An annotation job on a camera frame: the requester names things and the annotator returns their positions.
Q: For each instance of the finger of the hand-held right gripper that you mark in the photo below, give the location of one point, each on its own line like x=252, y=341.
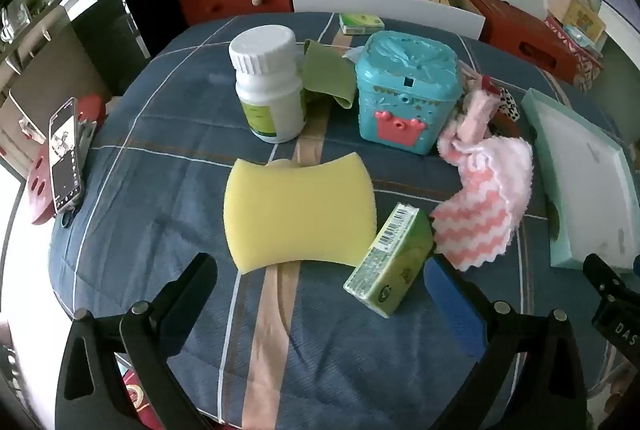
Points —
x=620, y=290

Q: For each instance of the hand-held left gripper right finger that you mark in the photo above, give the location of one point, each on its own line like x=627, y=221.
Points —
x=450, y=305

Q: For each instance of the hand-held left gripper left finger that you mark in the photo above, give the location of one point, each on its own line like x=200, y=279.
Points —
x=197, y=280

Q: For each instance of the green tissue pack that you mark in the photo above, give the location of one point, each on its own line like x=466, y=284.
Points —
x=360, y=24
x=390, y=260

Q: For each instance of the pink white zigzag cloth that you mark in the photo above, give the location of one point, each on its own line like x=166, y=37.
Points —
x=480, y=220

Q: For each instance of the yellow sponge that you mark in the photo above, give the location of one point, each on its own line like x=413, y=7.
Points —
x=300, y=210

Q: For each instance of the light teal tray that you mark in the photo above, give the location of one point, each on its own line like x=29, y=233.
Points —
x=585, y=170

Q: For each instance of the leopard print scrunchie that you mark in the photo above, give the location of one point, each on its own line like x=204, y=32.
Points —
x=507, y=103

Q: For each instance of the green cloth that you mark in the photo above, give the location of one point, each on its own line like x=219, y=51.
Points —
x=325, y=68

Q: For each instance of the smartphone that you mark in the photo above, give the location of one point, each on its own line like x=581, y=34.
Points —
x=65, y=155

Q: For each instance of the white plastic bottle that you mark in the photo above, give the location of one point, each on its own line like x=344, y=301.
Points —
x=270, y=95

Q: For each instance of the teal toy box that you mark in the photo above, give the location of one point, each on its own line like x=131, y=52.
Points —
x=405, y=90

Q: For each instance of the red white patterned box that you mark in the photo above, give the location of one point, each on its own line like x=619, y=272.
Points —
x=587, y=65

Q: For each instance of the brown side cabinet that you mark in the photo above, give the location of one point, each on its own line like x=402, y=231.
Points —
x=45, y=75

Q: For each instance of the small yellow gift bag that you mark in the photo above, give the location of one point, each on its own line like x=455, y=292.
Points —
x=582, y=15

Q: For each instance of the red cardboard box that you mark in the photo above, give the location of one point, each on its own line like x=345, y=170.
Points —
x=515, y=30

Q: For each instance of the white chair back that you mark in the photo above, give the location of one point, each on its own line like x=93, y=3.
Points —
x=400, y=10

